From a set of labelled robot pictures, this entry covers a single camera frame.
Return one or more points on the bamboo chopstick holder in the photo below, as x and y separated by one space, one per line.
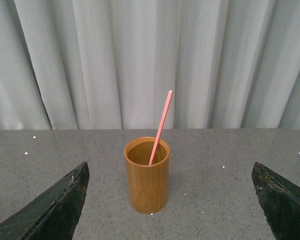
148 185

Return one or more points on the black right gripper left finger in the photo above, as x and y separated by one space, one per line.
54 214

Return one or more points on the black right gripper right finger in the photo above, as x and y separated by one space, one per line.
279 199

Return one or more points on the white pleated curtain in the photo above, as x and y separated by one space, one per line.
109 64

